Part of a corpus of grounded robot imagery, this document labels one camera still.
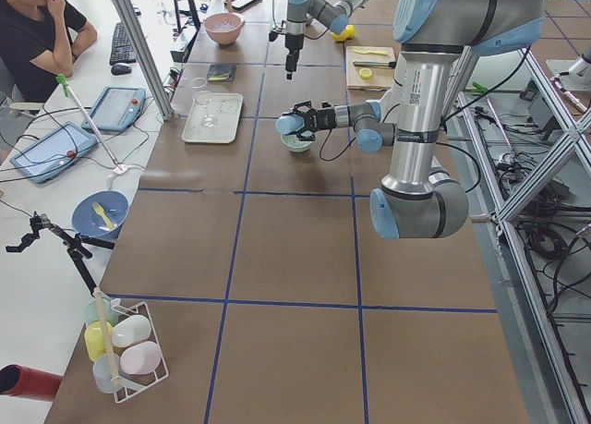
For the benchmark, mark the large blue bowl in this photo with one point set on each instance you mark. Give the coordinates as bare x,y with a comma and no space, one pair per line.
87,223

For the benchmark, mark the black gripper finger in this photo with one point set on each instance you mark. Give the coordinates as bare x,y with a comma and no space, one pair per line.
305,135
291,64
303,108

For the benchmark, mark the red fire extinguisher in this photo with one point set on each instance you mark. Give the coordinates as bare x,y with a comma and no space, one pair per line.
25,382

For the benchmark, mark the black computer keyboard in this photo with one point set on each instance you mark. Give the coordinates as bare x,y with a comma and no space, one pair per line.
122,50

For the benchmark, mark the yellow plastic fork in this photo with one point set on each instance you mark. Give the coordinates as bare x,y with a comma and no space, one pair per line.
99,210

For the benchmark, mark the white wire cup rack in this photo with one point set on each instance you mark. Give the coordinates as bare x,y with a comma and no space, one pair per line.
109,312

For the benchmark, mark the white cup on rack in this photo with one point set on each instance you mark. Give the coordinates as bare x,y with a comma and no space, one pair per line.
132,330

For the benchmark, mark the metal clamp rod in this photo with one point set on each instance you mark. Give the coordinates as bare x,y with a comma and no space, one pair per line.
119,168

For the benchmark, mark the black computer mouse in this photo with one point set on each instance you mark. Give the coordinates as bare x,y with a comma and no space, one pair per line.
120,69

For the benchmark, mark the cream bear tray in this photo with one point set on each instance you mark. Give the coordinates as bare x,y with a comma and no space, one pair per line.
227,109

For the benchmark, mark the mint green bowl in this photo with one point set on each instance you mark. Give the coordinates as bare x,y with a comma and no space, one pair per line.
293,144

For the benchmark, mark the yellow plastic knife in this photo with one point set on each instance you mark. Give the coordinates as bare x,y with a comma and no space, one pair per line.
370,52

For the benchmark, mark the far blue teach pendant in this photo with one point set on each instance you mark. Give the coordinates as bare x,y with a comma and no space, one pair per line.
117,108

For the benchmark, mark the yellow lemon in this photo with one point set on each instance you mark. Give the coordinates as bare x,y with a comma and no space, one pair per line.
347,34

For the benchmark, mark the seated person black shirt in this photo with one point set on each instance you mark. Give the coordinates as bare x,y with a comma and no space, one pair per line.
41,39

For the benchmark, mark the half lemon slice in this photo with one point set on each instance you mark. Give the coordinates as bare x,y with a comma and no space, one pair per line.
365,73

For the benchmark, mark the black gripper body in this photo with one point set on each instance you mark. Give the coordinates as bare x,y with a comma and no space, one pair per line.
325,118
292,45

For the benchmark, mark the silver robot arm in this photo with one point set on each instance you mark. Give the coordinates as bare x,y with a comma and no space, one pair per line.
418,198
334,17

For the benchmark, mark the light blue plastic cup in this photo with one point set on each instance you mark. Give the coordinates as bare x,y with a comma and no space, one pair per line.
287,124

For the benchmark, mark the grey folded cloth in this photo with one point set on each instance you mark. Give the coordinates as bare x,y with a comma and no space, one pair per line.
222,72

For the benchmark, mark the black handled steel knife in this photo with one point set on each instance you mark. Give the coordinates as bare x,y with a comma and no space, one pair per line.
375,64

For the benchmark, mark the near blue teach pendant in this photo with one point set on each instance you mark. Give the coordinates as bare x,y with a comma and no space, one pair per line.
52,154

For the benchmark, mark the wooden cutting board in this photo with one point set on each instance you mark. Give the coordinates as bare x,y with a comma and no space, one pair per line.
382,77

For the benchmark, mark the pink bowl of ice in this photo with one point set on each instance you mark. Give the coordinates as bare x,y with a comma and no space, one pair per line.
224,28

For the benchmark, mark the aluminium frame post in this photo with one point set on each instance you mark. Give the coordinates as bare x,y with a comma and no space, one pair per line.
145,59

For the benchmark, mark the blue teach pendant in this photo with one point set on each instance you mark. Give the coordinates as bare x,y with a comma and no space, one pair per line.
117,108
52,154

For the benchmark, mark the yellow cup on rack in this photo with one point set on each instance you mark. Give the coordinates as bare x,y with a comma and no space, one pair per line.
93,338

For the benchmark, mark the pale blue cup on rack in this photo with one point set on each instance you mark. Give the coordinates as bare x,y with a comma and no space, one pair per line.
102,375

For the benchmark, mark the clear wine glass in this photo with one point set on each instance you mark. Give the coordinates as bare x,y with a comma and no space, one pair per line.
202,99

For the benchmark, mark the pale pink cup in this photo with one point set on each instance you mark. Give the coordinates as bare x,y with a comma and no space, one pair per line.
141,358

